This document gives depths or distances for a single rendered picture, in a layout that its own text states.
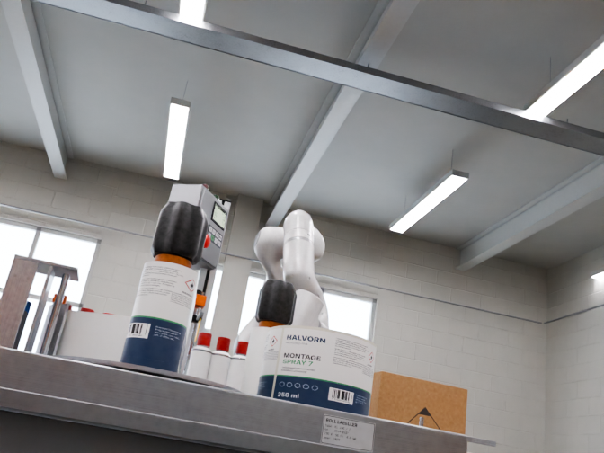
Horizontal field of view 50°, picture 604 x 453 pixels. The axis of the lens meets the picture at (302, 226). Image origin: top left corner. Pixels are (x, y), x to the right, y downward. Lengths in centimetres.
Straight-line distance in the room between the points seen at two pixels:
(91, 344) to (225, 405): 73
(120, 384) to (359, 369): 43
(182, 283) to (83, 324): 59
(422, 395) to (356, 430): 116
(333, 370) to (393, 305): 670
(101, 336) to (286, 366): 58
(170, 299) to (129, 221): 647
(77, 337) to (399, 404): 97
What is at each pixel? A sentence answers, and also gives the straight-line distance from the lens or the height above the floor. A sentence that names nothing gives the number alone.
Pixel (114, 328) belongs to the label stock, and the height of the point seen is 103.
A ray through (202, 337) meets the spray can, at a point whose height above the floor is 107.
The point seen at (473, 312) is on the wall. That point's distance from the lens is 821.
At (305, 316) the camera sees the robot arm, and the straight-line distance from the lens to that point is 170.
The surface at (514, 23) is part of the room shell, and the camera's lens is 462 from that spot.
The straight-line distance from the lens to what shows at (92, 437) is 83.
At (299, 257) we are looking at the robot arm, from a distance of 183.
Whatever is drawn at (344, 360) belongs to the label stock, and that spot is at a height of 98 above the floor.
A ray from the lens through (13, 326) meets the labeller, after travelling 152.
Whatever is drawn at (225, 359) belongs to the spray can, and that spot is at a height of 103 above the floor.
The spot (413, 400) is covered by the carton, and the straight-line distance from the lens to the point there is 206.
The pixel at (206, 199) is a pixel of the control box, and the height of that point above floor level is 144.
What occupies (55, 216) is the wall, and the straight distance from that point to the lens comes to 741.
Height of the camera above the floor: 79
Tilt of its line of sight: 21 degrees up
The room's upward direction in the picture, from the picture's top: 9 degrees clockwise
